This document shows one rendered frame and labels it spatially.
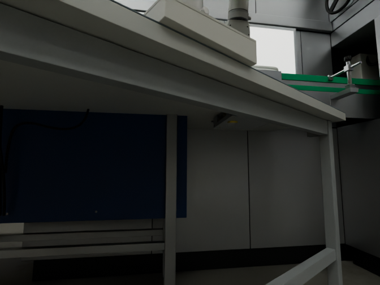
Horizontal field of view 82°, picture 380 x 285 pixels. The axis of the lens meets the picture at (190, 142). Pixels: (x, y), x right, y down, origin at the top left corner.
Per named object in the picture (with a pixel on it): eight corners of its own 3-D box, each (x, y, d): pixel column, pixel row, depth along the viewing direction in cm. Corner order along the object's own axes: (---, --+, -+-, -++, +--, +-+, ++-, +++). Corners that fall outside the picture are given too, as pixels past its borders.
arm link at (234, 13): (247, 18, 87) (246, 25, 88) (225, 16, 86) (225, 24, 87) (254, 10, 80) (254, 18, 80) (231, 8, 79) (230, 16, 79)
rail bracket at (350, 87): (336, 112, 106) (333, 68, 108) (369, 102, 89) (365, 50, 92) (327, 111, 105) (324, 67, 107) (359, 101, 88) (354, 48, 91)
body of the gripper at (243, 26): (246, 23, 88) (244, 52, 89) (221, 21, 86) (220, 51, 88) (254, 15, 80) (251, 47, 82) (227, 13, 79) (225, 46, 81)
